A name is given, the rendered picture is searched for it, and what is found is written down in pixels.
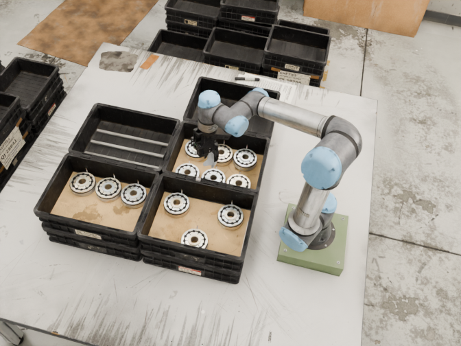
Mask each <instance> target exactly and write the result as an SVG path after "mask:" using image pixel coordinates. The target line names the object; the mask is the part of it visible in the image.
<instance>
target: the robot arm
mask: <svg viewBox="0 0 461 346"><path fill-rule="evenodd" d="M254 115H257V116H260V117H263V118H266V119H269V120H271V121H273V122H276V123H279V124H282V125H284V126H287V127H290V128H293V129H295V130H299V131H301V132H304V133H306V134H308V135H312V136H314V137H317V138H319V139H320V142H319V143H318V144H317V145H316V146H315V147H314V148H313V149H312V150H310V151H309V152H308V153H307V154H306V155H305V158H304V159H303V161H302V163H301V167H300V168H301V173H302V174H303V178H304V179H305V184H304V187H303V190H302V192H301V195H300V198H299V200H298V204H297V206H296V208H295V209H293V210H292V211H291V212H290V214H289V216H288V219H287V222H286V223H285V225H284V226H283V227H281V229H280V231H279V236H280V238H281V239H282V241H283V242H284V243H285V244H286V245H287V246H288V247H290V248H291V249H293V250H295V251H298V252H302V251H304V250H305V249H306V248H307V247H308V246H309V245H314V246H317V245H321V244H324V243H325V242H326V241H327V240H328V239H329V238H330V235H331V220H332V218H333V215H334V213H335V210H336V209H337V200H336V198H335V196H334V195H333V194H332V193H331V192H330V191H331V190H332V189H335V188H336V187H337V186H338V185H339V183H340V181H341V179H342V177H343V175H344V173H345V171H346V170H347V168H348V167H349V166H350V165H351V164H352V162H354V160H356V158H357V157H358V156H359V154H360V152H361V151H362V144H363V143H362V136H361V135H360V133H359V131H358V129H357V128H356V127H355V126H354V125H353V124H352V123H350V122H349V121H347V120H345V119H343V118H341V117H338V116H335V115H330V116H328V117H327V116H325V115H321V114H319V113H315V112H313V111H309V110H307V109H304V108H301V107H298V106H294V105H292V104H288V103H286V102H282V101H279V100H276V99H273V98H271V97H269V95H268V93H267V92H266V91H264V90H263V89H262V88H259V87H257V88H255V89H253V90H251V91H249V92H248V93H247V94H246V95H245V96H244V97H243V98H241V99H240V100H239V101H238V102H237V103H235V104H234V105H233V106H231V107H230V108H229V107H227V106H226V105H224V104H222V103H221V102H220V96H219V94H218V93H217V92H215V91H212V90H207V91H203V92H201V94H200V96H199V101H198V128H194V129H193V137H191V147H192V146H194V147H195V148H196V151H195V154H197V155H198V156H199V157H200V158H202V157H204V158H207V160H206V161H205V162H204V163H203V166H208V165H211V168H214V167H215V164H216V163H217V161H218V158H219V151H218V143H217V140H216V139H224V140H229V138H230V137H231V135H233V136H235V137H240V136H242V135H243V134H244V132H245V131H246V130H247V128H248V125H249V122H248V120H249V119H250V118H251V117H253V116H254ZM217 126H219V127H220V128H218V127H217ZM192 140H193V141H194V143H193V144H192Z"/></svg>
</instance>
